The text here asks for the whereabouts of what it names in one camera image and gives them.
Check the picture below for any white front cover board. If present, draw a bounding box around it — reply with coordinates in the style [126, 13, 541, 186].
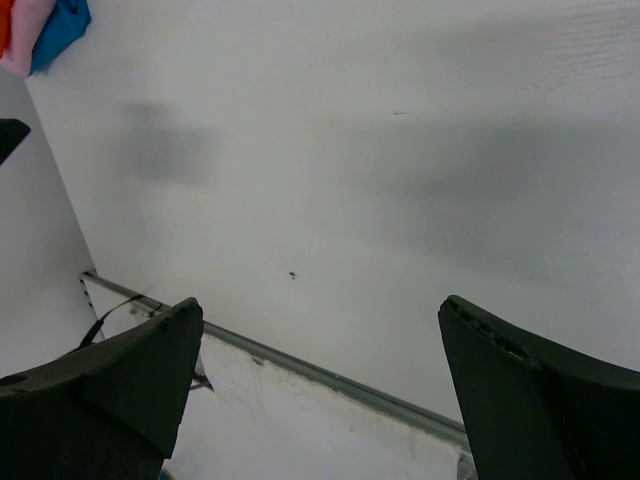
[84, 279, 476, 480]

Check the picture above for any front aluminium frame rail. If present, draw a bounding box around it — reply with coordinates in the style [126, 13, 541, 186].
[79, 269, 471, 451]

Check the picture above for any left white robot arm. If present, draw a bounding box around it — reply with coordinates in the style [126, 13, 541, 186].
[0, 118, 31, 165]

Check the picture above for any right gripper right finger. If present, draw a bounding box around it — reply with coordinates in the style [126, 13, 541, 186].
[438, 296, 639, 479]

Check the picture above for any orange t shirt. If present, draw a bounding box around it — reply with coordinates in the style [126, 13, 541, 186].
[0, 0, 14, 56]

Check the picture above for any left base black wire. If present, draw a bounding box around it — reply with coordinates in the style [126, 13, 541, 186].
[77, 292, 171, 351]

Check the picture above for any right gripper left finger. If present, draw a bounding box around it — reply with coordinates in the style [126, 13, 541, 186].
[1, 298, 204, 479]

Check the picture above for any folded blue t shirt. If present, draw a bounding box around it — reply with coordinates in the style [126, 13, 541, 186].
[29, 0, 92, 75]

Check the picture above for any folded pink t shirt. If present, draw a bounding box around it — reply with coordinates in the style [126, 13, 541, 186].
[1, 0, 56, 78]

